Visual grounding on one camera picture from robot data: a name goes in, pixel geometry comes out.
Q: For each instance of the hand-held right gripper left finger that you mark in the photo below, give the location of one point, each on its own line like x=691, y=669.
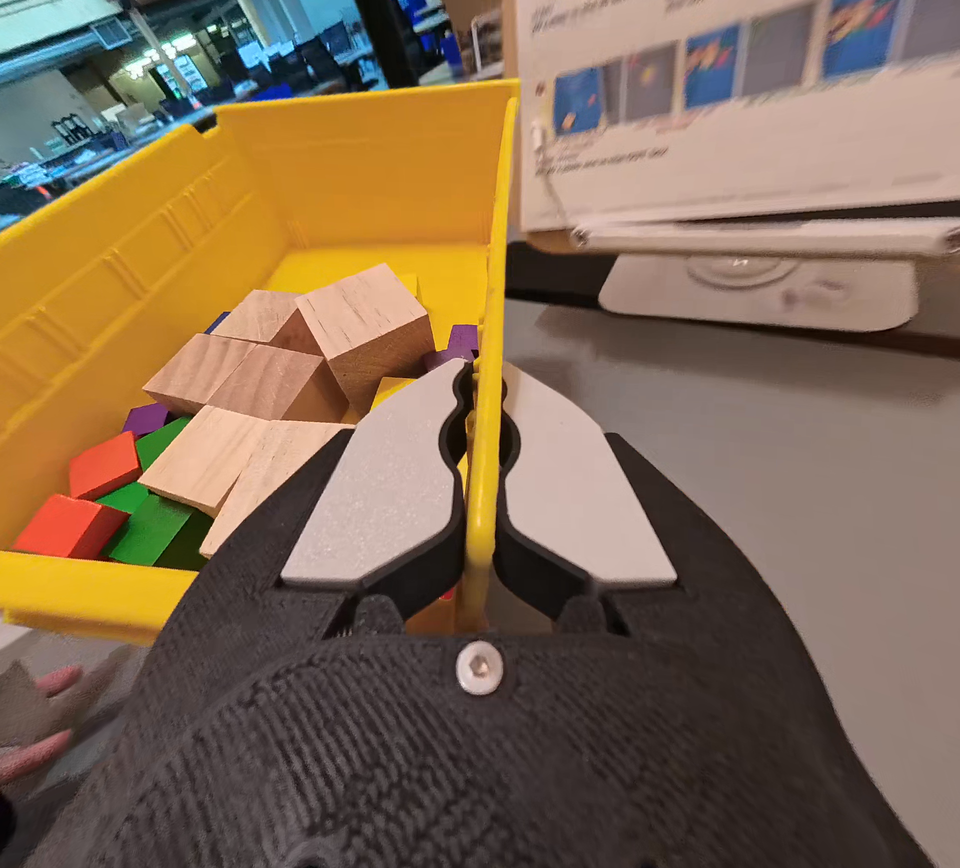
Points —
x=375, y=493

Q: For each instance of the yellow plastic box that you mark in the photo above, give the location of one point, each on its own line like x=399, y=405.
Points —
x=360, y=162

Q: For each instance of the white tilting stand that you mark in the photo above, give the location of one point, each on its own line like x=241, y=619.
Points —
x=750, y=298

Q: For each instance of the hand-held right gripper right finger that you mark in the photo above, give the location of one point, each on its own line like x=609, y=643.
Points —
x=577, y=493

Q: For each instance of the person's left hand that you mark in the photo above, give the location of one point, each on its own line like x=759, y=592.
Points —
x=45, y=682

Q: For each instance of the pile of wooden cubes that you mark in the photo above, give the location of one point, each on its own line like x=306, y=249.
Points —
x=360, y=328

